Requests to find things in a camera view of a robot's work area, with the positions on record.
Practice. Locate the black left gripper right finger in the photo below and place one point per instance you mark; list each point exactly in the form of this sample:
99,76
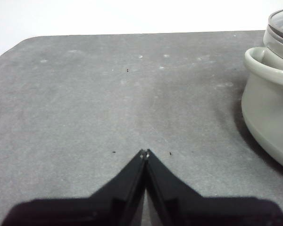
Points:
191,209

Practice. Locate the pale green electric cooking pot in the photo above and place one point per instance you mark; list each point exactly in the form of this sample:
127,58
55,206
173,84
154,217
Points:
268,106

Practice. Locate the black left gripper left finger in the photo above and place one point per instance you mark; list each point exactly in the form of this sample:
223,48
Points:
103,207

